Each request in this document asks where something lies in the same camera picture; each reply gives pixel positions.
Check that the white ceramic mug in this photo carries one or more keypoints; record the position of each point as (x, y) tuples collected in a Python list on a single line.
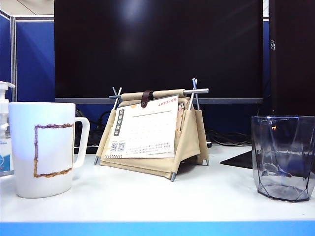
[(24, 147)]

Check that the transparent faceted plastic cup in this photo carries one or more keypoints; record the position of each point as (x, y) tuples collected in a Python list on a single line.
[(283, 188)]

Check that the white desk calendar card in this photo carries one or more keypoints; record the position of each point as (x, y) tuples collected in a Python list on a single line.
[(147, 132)]

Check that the beige canvas calendar stand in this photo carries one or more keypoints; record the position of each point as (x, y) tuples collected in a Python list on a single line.
[(189, 142)]

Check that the large black computer monitor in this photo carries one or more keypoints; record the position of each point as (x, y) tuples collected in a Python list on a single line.
[(157, 49)]

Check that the black computer keyboard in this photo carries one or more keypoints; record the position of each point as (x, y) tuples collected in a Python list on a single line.
[(92, 142)]

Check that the blue office partition panel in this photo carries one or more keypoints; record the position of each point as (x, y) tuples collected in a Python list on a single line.
[(34, 61), (5, 49)]

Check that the black monitor with HSO logo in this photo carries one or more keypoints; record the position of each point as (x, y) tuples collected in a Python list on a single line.
[(292, 61)]

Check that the clear hand sanitizer pump bottle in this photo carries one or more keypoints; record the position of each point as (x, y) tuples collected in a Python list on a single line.
[(5, 157)]

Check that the grey partition post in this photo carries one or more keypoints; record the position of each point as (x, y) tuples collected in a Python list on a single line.
[(13, 61)]

